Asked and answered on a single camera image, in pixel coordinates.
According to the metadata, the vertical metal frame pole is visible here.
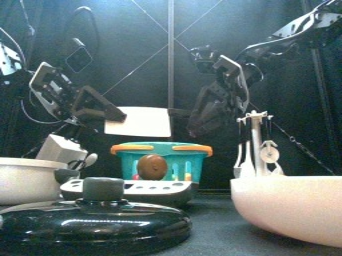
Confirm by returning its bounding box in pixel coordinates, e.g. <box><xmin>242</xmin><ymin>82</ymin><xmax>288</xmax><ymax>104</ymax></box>
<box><xmin>167</xmin><ymin>0</ymin><xmax>175</xmax><ymax>109</ymax></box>

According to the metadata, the white paper sheet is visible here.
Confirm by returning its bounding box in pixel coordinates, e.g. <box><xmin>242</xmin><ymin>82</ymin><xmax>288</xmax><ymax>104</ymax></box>
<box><xmin>103</xmin><ymin>106</ymin><xmax>193</xmax><ymax>138</ymax></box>

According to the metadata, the white utensil stand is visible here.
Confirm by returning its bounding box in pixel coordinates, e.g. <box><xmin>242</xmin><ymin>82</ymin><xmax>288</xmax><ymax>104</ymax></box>
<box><xmin>235</xmin><ymin>109</ymin><xmax>286</xmax><ymax>178</ymax></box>

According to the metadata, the white toy pot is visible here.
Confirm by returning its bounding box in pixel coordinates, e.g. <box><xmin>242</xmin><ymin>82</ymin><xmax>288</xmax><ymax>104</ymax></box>
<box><xmin>0</xmin><ymin>156</ymin><xmax>81</xmax><ymax>206</ymax></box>

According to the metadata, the black pot lid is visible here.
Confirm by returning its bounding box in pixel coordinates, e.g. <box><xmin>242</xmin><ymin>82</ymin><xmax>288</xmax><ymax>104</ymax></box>
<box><xmin>0</xmin><ymin>176</ymin><xmax>193</xmax><ymax>256</ymax></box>

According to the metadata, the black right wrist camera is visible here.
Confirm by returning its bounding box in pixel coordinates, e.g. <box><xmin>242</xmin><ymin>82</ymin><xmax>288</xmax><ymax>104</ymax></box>
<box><xmin>189</xmin><ymin>45</ymin><xmax>220</xmax><ymax>75</ymax></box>

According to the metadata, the white box-shaped toy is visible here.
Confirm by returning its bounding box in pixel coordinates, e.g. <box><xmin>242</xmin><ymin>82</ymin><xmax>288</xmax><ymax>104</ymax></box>
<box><xmin>34</xmin><ymin>133</ymin><xmax>89</xmax><ymax>165</ymax></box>

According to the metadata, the grey toy spoon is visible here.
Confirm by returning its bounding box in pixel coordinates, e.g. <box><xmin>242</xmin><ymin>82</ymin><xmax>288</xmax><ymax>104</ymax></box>
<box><xmin>81</xmin><ymin>152</ymin><xmax>100</xmax><ymax>169</ymax></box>

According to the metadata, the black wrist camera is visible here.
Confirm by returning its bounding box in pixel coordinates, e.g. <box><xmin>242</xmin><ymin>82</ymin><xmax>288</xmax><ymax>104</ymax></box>
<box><xmin>64</xmin><ymin>37</ymin><xmax>96</xmax><ymax>74</ymax></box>
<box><xmin>189</xmin><ymin>45</ymin><xmax>220</xmax><ymax>75</ymax></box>

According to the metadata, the white toy pizza cutter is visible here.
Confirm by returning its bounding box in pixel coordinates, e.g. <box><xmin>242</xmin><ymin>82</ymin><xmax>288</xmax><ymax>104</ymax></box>
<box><xmin>259</xmin><ymin>114</ymin><xmax>280</xmax><ymax>165</ymax></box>

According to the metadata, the white toy spatula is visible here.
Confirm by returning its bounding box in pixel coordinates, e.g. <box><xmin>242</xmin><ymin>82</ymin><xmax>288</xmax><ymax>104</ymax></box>
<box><xmin>232</xmin><ymin>117</ymin><xmax>251</xmax><ymax>179</ymax></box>

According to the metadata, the teal basket with orange rim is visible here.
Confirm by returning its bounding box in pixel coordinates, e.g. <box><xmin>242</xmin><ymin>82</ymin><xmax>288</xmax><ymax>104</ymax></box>
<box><xmin>109</xmin><ymin>141</ymin><xmax>213</xmax><ymax>184</ymax></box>

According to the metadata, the brown round food item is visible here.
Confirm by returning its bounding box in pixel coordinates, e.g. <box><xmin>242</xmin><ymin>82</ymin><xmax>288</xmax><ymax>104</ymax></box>
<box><xmin>136</xmin><ymin>154</ymin><xmax>169</xmax><ymax>181</ymax></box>

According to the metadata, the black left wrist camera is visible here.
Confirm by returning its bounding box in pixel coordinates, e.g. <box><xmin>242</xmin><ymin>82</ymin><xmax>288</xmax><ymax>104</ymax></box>
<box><xmin>64</xmin><ymin>37</ymin><xmax>96</xmax><ymax>74</ymax></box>

